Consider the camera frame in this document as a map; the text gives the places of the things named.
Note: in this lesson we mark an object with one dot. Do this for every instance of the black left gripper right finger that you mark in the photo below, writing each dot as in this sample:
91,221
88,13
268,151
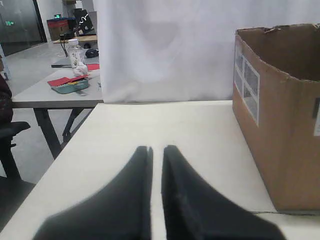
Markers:
193,210

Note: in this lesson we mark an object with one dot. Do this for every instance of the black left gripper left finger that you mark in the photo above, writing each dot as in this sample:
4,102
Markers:
121,210

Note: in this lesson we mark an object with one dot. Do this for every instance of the brown cardboard box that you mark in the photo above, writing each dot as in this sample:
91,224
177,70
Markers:
276,102

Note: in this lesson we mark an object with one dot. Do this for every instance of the brown box with red top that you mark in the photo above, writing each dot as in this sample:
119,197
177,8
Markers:
56,27

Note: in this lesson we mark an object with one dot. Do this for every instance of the grey side table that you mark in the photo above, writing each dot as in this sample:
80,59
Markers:
41,98

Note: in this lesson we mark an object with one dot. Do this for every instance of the teal tray with red lid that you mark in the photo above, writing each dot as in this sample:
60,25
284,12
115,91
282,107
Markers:
66,85

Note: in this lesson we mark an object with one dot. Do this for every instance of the black office chair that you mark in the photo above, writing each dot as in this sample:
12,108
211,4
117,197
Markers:
7,132

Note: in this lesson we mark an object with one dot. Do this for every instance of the red paper sheet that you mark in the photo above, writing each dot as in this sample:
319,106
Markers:
93,66

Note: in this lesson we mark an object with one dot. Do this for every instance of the person in dark red clothing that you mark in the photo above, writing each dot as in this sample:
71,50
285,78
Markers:
6,105

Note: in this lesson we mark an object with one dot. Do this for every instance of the black round object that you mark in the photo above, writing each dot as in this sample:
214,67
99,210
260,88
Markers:
92,53

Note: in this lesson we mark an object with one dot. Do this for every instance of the clear plastic bottle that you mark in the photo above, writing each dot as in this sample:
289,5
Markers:
76,56

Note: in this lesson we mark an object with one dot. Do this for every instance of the white backdrop cloth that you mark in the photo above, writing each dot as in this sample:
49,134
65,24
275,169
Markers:
181,50

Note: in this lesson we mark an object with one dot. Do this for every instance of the wooden background table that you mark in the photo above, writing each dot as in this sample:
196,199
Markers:
81,39

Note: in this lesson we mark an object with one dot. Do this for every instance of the black bag with white cable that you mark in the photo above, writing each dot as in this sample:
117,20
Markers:
84,25

